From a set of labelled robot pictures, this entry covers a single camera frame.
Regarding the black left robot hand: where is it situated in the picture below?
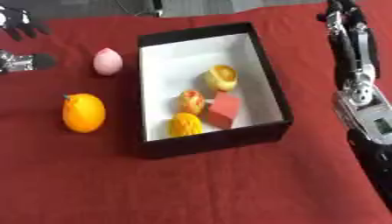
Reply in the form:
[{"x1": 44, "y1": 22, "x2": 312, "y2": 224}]
[{"x1": 0, "y1": 4, "x2": 59, "y2": 74}]

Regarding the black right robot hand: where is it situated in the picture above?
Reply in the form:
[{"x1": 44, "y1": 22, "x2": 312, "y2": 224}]
[{"x1": 315, "y1": 0, "x2": 383, "y2": 91}]

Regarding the black box with white inside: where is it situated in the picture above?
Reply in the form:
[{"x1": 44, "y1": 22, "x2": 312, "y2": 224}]
[{"x1": 135, "y1": 22, "x2": 294, "y2": 159}]

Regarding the pink toy peach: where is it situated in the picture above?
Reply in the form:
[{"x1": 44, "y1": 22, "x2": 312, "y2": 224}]
[{"x1": 92, "y1": 47, "x2": 124, "y2": 77}]

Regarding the orange toy fruit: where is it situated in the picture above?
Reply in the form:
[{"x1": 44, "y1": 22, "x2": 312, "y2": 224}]
[{"x1": 61, "y1": 93, "x2": 108, "y2": 134}]

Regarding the yellow toy fruit half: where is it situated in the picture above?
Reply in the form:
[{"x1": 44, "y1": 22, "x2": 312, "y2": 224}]
[{"x1": 202, "y1": 64, "x2": 239, "y2": 93}]

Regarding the dark stand on floor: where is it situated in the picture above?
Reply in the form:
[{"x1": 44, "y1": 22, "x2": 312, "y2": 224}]
[{"x1": 150, "y1": 0, "x2": 165, "y2": 18}]

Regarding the red block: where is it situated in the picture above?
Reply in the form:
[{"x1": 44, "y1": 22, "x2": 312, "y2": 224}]
[{"x1": 205, "y1": 91, "x2": 244, "y2": 130}]

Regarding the red-yellow toy apple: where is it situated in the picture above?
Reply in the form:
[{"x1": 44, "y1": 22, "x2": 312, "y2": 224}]
[{"x1": 176, "y1": 89, "x2": 207, "y2": 116}]

